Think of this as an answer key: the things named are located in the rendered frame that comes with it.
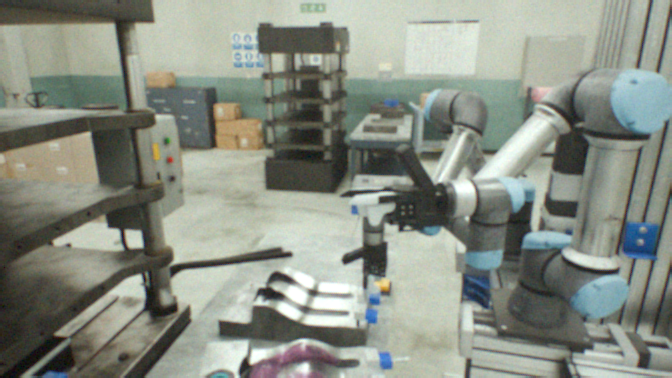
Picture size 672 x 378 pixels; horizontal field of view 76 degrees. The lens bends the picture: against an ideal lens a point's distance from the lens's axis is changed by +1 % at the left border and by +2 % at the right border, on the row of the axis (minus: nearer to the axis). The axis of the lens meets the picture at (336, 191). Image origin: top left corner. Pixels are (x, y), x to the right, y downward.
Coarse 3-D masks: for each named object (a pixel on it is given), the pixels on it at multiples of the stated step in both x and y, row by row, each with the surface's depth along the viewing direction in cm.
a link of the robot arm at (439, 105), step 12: (432, 96) 145; (444, 96) 140; (456, 96) 137; (432, 108) 144; (444, 108) 139; (432, 120) 148; (444, 120) 142; (444, 132) 148; (480, 156) 155; (468, 168) 158; (480, 168) 157
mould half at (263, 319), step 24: (288, 288) 150; (312, 288) 157; (336, 288) 157; (240, 312) 147; (264, 312) 139; (288, 312) 139; (240, 336) 144; (264, 336) 142; (288, 336) 140; (312, 336) 138; (336, 336) 137; (360, 336) 135
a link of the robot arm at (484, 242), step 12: (468, 216) 94; (456, 228) 95; (468, 228) 90; (480, 228) 86; (492, 228) 85; (504, 228) 87; (468, 240) 90; (480, 240) 87; (492, 240) 86; (504, 240) 88; (468, 252) 90; (480, 252) 88; (492, 252) 87; (480, 264) 88; (492, 264) 88
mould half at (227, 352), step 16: (208, 352) 120; (224, 352) 120; (240, 352) 120; (256, 352) 126; (272, 352) 125; (336, 352) 128; (352, 352) 128; (208, 368) 114; (224, 368) 114; (288, 368) 117; (320, 368) 117; (336, 368) 121; (352, 368) 122; (368, 368) 122
